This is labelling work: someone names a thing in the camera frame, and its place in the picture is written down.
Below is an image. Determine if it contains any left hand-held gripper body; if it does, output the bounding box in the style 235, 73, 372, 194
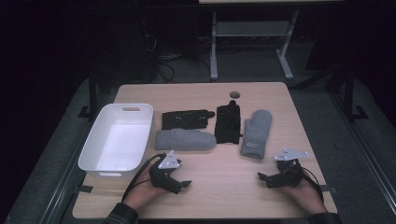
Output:
148, 150, 185, 195

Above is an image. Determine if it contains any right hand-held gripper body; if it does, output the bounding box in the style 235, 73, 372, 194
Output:
269, 147, 310, 189

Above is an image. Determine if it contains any plain grey knit mitten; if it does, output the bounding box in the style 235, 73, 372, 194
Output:
154, 128, 218, 152

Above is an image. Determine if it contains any grey mitten with label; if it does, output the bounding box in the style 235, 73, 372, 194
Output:
239, 108, 274, 161

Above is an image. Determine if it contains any white plastic bin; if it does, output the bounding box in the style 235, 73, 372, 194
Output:
78, 103, 155, 179

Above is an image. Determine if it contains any plain black glove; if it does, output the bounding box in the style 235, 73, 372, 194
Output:
214, 99, 244, 145

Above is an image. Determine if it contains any person's right hand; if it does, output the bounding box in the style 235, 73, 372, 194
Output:
279, 176, 329, 216

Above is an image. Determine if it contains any person's left hand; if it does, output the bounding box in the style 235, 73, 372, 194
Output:
121, 166, 170, 211

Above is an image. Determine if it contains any black glove with light specks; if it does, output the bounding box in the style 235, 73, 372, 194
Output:
161, 108, 216, 131

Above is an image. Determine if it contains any metal frame rail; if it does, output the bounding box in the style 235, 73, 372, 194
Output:
38, 119, 96, 224
330, 91, 396, 216

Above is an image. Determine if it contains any tangle of black floor cables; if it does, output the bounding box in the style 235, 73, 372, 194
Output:
141, 15, 213, 84

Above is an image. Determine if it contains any black upright post with foot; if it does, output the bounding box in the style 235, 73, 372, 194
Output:
78, 66, 99, 119
343, 64, 370, 122

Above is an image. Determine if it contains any grey metal stand frame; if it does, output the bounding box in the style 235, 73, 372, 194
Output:
209, 9, 300, 82

